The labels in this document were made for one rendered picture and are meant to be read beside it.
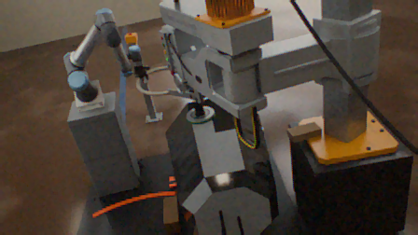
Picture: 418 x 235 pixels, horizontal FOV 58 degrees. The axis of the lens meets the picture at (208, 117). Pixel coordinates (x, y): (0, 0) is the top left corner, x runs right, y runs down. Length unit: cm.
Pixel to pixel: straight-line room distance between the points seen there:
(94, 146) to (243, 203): 160
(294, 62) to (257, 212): 93
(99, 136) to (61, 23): 626
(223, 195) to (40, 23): 779
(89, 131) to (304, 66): 196
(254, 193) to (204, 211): 31
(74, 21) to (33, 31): 93
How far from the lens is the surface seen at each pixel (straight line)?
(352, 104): 240
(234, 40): 181
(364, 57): 223
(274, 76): 208
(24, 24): 960
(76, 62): 323
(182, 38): 250
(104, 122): 332
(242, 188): 225
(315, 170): 237
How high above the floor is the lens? 224
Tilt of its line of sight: 30 degrees down
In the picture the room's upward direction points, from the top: 11 degrees counter-clockwise
